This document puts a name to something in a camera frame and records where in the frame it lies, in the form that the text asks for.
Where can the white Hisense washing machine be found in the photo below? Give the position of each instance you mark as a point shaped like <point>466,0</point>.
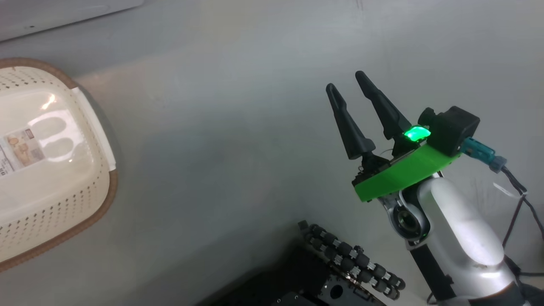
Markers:
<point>63,12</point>

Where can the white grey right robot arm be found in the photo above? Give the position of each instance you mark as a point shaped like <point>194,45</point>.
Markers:
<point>459,229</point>

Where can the paper product label in basket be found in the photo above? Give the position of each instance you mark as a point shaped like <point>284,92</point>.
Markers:
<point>21,151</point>

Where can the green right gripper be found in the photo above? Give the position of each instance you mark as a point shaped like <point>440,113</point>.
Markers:
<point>403,172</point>

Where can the cream basket with brown rim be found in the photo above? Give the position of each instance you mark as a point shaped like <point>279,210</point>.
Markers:
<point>51,212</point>

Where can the black omni wheel with rollers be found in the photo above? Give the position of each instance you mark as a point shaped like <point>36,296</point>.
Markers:
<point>352,259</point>

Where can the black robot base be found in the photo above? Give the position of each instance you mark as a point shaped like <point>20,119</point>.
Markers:
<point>289,284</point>

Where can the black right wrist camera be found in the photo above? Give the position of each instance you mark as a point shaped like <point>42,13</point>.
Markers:
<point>450,129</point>

